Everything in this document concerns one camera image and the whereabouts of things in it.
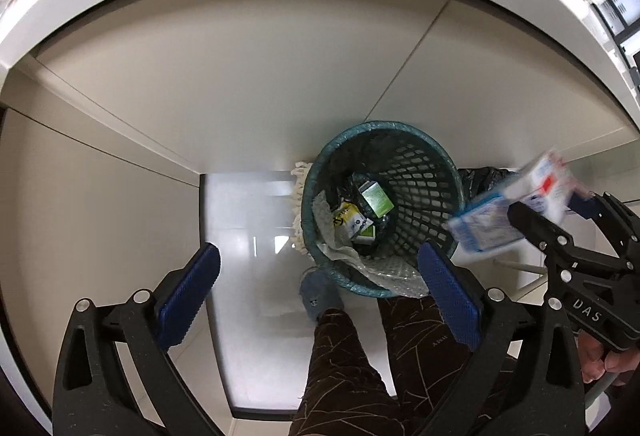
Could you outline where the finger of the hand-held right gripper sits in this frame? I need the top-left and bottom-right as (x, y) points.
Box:
(567, 191), (640, 257)
(507, 201), (640, 277)

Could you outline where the bubble wrap sheet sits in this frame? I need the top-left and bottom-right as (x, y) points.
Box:
(312, 190), (432, 300)

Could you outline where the person's left leg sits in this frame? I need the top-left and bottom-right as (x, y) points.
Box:
(289, 308), (402, 436)

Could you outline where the black plastic bag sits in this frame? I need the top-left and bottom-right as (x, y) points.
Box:
(457, 167), (519, 207)

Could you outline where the person's leg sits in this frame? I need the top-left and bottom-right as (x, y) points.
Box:
(377, 293), (527, 419)
(289, 308), (402, 436)

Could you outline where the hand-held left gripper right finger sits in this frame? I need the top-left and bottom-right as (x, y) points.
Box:
(415, 238), (586, 436)

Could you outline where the dark green mesh bin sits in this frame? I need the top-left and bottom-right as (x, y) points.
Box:
(300, 120), (465, 299)

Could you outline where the white microwave oven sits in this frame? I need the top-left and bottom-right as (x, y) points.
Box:
(594, 0), (640, 47)

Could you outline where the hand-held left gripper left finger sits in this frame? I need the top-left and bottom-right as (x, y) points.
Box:
(52, 242), (226, 436)

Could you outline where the person's right hand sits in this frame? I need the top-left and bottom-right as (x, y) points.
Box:
(577, 331), (640, 388)

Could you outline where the yellow snack packet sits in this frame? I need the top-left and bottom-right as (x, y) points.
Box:
(332, 201), (376, 243)

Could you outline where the blue white milk carton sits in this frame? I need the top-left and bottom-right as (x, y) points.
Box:
(446, 145), (584, 267)

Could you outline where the person's right leg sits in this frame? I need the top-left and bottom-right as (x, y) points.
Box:
(377, 293), (527, 419)

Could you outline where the green white small box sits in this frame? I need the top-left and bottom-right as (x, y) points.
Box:
(357, 182), (394, 217)

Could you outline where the white rod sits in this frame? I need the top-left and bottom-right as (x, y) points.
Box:
(494, 256), (547, 275)

